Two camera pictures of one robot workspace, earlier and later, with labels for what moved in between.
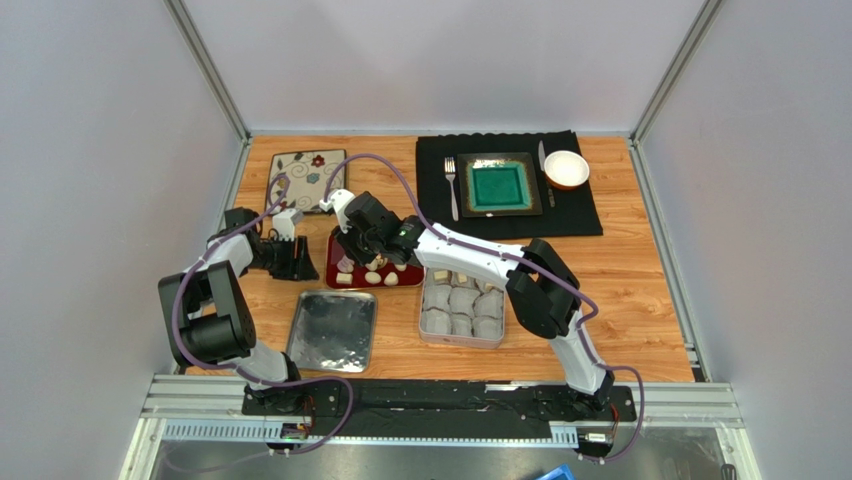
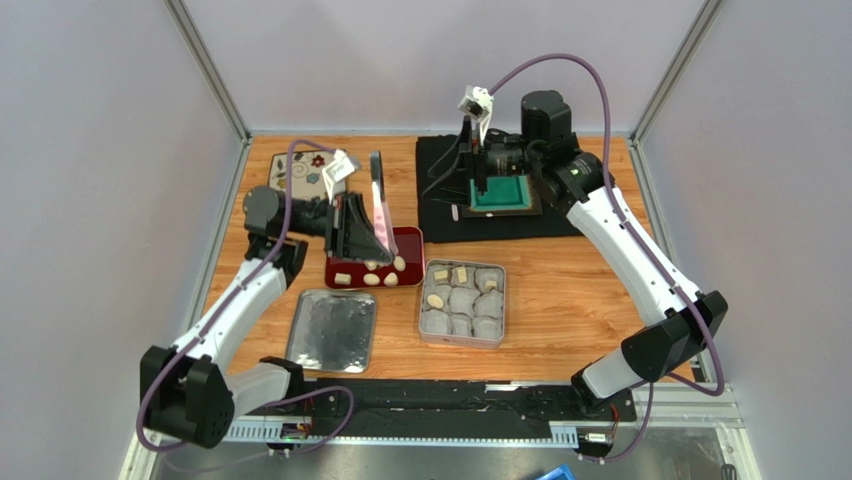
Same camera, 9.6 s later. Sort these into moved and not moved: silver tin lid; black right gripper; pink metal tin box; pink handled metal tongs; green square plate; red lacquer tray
Moved: black right gripper; pink handled metal tongs
Not moved: silver tin lid; red lacquer tray; green square plate; pink metal tin box
